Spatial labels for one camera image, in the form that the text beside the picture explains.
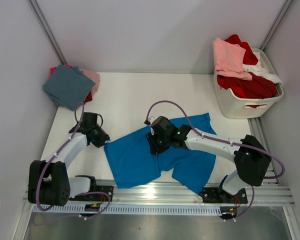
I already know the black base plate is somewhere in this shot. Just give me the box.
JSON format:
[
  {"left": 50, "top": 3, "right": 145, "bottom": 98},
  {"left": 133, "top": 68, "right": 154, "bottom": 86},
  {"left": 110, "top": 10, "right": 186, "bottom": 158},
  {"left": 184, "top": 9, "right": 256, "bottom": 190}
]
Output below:
[
  {"left": 199, "top": 187, "right": 248, "bottom": 204},
  {"left": 88, "top": 185, "right": 114, "bottom": 202}
]

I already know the bright blue t-shirt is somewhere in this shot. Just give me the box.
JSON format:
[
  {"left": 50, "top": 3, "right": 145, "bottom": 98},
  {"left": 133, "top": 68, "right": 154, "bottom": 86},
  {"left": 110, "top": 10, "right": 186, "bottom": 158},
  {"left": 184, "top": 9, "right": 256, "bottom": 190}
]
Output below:
[{"left": 104, "top": 126, "right": 216, "bottom": 194}]

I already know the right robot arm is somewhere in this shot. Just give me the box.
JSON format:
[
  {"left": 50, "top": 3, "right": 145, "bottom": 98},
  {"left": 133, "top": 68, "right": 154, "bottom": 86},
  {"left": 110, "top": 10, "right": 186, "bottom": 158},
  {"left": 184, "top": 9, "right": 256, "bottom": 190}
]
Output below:
[{"left": 144, "top": 116, "right": 271, "bottom": 202}]

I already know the aluminium mounting rail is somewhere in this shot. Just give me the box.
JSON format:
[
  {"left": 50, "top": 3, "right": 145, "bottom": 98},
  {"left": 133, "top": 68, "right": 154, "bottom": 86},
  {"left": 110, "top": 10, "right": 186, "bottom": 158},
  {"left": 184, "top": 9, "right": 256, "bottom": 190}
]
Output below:
[{"left": 22, "top": 181, "right": 296, "bottom": 207}]

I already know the white perforated laundry basket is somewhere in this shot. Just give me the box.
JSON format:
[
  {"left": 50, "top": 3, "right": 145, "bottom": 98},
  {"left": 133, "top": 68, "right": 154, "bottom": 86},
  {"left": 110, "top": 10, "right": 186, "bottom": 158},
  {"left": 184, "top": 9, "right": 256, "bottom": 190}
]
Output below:
[{"left": 213, "top": 48, "right": 285, "bottom": 119}]

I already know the teal folded t-shirt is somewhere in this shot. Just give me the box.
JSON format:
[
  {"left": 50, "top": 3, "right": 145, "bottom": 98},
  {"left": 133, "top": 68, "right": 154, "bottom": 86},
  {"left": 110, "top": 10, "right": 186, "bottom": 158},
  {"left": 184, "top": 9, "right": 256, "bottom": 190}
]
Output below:
[{"left": 42, "top": 64, "right": 96, "bottom": 111}]

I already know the pink t-shirt in basket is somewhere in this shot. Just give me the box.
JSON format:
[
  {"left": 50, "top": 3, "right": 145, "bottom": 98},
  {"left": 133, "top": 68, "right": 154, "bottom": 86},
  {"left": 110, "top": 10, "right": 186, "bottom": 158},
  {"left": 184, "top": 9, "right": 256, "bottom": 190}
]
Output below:
[{"left": 213, "top": 38, "right": 253, "bottom": 81}]

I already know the white slotted cable duct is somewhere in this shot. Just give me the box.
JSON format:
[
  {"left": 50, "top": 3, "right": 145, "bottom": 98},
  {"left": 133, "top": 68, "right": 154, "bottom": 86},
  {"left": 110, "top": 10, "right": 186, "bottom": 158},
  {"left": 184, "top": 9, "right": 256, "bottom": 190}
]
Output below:
[{"left": 47, "top": 204, "right": 222, "bottom": 216}]

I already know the pink folded t-shirt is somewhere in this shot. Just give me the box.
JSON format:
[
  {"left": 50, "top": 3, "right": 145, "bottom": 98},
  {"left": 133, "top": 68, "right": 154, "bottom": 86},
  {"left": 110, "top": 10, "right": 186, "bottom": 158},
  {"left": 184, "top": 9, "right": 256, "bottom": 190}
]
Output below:
[{"left": 80, "top": 68, "right": 100, "bottom": 96}]

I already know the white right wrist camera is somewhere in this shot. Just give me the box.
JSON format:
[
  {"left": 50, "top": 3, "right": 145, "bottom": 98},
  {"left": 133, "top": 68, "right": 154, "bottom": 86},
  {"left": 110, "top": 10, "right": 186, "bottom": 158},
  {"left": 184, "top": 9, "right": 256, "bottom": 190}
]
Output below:
[{"left": 144, "top": 116, "right": 158, "bottom": 135}]

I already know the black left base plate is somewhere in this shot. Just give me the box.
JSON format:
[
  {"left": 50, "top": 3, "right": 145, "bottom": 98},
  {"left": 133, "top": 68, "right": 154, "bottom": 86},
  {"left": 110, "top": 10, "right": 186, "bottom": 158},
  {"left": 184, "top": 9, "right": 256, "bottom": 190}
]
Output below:
[{"left": 88, "top": 185, "right": 114, "bottom": 202}]

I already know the aluminium frame post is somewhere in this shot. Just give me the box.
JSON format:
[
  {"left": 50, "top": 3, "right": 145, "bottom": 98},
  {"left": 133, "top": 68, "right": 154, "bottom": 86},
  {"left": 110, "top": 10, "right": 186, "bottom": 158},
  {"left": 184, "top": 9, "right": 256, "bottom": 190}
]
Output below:
[
  {"left": 27, "top": 0, "right": 67, "bottom": 64},
  {"left": 260, "top": 0, "right": 296, "bottom": 51}
]

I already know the white t-shirt in basket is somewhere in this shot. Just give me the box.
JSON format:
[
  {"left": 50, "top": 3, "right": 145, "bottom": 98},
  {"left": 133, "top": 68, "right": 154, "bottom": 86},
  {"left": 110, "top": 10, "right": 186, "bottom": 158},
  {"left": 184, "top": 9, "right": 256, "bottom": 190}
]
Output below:
[{"left": 242, "top": 48, "right": 283, "bottom": 84}]

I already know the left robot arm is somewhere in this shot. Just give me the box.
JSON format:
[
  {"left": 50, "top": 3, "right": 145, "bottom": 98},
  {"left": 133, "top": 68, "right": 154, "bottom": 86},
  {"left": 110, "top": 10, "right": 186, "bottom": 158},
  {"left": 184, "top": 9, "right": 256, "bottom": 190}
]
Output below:
[{"left": 27, "top": 112, "right": 110, "bottom": 211}]

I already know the right aluminium frame post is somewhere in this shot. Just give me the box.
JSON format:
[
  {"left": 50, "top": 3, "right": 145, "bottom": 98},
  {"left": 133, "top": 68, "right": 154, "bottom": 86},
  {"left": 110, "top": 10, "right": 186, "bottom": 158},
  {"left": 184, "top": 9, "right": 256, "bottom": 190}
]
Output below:
[{"left": 260, "top": 0, "right": 296, "bottom": 51}]

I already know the red t-shirt in basket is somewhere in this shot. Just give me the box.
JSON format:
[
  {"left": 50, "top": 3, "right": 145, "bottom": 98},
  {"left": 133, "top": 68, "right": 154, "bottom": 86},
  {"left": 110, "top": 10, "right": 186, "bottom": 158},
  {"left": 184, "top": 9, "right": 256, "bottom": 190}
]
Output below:
[{"left": 215, "top": 34, "right": 278, "bottom": 99}]

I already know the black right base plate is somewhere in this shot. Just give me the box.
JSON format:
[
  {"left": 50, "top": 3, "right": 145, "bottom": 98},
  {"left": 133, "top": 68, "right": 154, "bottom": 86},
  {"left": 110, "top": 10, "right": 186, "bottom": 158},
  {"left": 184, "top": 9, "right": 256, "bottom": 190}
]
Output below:
[{"left": 199, "top": 187, "right": 248, "bottom": 204}]

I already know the left aluminium frame post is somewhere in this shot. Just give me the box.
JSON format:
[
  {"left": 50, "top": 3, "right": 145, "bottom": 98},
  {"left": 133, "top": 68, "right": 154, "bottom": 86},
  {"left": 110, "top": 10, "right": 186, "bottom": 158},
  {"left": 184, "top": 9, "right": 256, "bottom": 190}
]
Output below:
[{"left": 27, "top": 0, "right": 67, "bottom": 64}]

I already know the red folded t-shirt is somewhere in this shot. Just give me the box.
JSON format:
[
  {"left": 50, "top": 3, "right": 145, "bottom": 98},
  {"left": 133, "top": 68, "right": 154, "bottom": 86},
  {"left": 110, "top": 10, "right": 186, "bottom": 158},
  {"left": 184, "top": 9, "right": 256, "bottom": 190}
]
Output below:
[{"left": 83, "top": 91, "right": 93, "bottom": 104}]

